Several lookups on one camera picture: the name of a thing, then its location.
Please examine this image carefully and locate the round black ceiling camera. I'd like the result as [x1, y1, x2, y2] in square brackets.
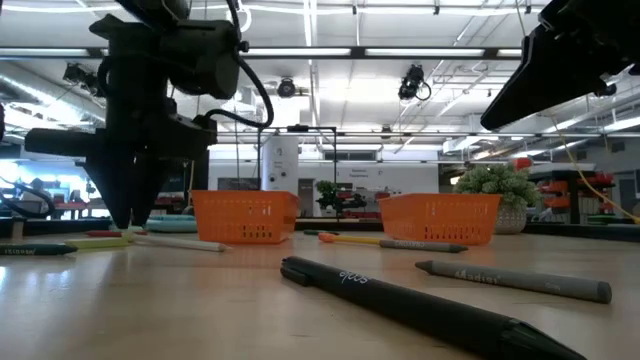
[276, 77, 298, 99]

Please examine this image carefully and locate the black pen white print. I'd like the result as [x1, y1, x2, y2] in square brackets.
[278, 255, 589, 360]

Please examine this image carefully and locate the small background plant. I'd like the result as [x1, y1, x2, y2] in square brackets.
[314, 179, 369, 214]

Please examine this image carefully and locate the black hose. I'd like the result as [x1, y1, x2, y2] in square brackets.
[0, 175, 59, 222]

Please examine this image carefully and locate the green potted plant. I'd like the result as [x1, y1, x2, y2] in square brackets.
[452, 162, 542, 235]

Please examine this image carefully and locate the person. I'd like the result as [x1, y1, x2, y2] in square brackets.
[27, 177, 51, 201]

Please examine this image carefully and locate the black ceiling camera with cable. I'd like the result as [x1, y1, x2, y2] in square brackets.
[397, 63, 432, 103]

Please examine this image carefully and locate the orange plastic bin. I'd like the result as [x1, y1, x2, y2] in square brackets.
[377, 193, 504, 247]
[191, 189, 300, 245]

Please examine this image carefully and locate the grey crayon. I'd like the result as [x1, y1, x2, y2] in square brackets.
[378, 238, 470, 254]
[414, 258, 614, 305]

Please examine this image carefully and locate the yellow pencil orange eraser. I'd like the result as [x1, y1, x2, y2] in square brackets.
[318, 232, 384, 247]

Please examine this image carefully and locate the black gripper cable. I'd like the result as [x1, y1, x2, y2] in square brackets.
[203, 47, 276, 129]

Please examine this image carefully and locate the blue calculator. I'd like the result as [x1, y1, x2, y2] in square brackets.
[147, 214, 198, 234]

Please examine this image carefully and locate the black monitor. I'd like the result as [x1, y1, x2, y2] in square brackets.
[164, 159, 211, 194]

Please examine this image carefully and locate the black spotlight cluster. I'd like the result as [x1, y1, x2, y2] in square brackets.
[62, 62, 107, 99]

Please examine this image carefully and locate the green crayon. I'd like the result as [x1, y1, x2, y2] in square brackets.
[0, 242, 79, 257]

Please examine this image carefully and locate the white pencil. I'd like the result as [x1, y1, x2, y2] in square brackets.
[121, 229, 232, 253]

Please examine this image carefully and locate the white cylindrical tank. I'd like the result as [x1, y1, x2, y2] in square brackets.
[260, 135, 300, 194]

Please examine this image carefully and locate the red crayon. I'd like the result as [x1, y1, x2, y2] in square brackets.
[87, 229, 150, 239]

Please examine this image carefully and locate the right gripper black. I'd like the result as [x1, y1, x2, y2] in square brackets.
[480, 0, 640, 132]

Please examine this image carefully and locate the rack with red bins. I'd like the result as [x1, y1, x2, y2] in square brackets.
[529, 169, 617, 225]

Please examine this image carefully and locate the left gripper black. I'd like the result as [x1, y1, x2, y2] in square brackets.
[23, 14, 219, 229]

